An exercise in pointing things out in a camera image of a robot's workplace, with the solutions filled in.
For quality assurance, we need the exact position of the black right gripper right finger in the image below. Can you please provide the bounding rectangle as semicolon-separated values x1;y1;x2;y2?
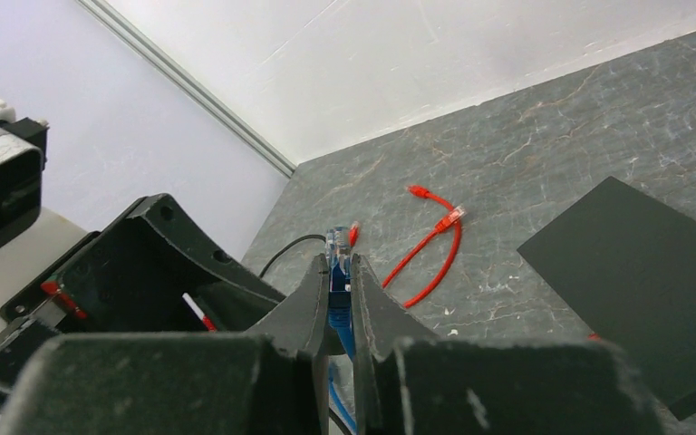
352;255;663;434

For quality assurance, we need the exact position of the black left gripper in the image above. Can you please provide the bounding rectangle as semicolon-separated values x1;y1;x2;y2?
0;194;284;408

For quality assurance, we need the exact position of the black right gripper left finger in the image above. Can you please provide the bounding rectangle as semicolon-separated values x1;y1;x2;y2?
0;255;329;434

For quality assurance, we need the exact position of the blue ethernet cable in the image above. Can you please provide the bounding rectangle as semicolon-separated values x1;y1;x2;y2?
324;225;362;435

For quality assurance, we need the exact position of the black ethernet cable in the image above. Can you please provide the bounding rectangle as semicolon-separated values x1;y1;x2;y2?
257;234;328;280

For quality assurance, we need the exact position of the red ethernet cable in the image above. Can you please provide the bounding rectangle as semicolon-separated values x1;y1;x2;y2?
347;184;468;310

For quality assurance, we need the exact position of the black network switch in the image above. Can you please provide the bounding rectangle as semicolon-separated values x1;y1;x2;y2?
518;177;696;420

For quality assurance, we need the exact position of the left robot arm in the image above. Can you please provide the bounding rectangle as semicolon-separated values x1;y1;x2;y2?
0;193;284;408

